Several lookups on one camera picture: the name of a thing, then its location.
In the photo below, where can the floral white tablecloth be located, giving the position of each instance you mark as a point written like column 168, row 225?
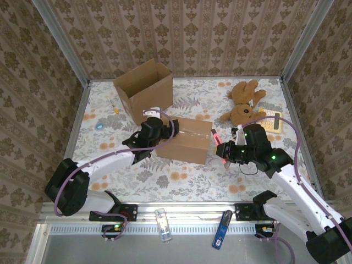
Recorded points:
column 178, row 187

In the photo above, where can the aluminium table edge rail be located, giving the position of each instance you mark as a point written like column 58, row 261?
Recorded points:
column 77, row 121
column 292, row 110

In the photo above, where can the small blue round cap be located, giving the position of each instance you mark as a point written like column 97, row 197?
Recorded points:
column 99, row 126

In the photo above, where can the blue handheld device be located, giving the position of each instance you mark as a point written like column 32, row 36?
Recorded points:
column 221, row 231

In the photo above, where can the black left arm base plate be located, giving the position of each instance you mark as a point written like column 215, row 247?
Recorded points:
column 129, row 213

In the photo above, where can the brown teddy bear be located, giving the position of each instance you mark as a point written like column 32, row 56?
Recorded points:
column 242, row 110

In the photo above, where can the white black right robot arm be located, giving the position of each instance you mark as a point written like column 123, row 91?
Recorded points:
column 297, row 192

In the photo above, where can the tall brown cardboard box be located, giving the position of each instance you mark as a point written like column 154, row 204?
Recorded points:
column 148, row 93

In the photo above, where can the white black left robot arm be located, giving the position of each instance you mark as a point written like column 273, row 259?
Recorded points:
column 110, row 162

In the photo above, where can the long brown cardboard box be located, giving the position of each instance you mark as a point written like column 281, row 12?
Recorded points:
column 187, row 148

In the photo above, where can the yellow calculator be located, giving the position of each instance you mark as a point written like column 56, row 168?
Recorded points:
column 268, row 118

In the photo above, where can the small green lit circuit board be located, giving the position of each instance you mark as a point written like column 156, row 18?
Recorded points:
column 110, row 228
column 261, row 229

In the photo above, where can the aluminium frame post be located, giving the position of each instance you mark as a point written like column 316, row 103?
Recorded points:
column 308, row 35
column 61, row 35

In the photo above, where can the pink utility knife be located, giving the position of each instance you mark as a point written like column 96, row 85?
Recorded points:
column 217, row 138

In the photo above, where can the aluminium extrusion beam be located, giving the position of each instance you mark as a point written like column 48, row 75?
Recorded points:
column 192, row 213

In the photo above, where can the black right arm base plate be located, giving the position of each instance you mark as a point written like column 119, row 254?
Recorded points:
column 243, row 213

